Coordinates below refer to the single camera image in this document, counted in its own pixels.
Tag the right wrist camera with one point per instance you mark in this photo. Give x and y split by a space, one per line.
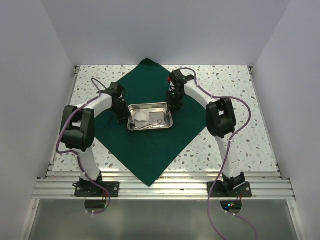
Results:
176 77

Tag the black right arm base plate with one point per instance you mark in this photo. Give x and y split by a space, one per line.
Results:
221 191

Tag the steel surgical scissors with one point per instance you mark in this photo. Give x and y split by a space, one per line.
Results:
151 124

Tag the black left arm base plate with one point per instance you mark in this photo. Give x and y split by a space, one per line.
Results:
88 190

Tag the steel instrument tray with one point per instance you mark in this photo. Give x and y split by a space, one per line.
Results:
157 111

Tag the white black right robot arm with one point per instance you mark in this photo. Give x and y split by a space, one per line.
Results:
220 122

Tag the green surgical cloth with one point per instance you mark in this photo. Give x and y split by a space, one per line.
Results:
148 153

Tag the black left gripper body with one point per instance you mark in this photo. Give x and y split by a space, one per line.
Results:
122 110

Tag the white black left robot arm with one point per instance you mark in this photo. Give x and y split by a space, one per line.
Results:
77 131

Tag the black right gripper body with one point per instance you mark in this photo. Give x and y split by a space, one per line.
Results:
175 99

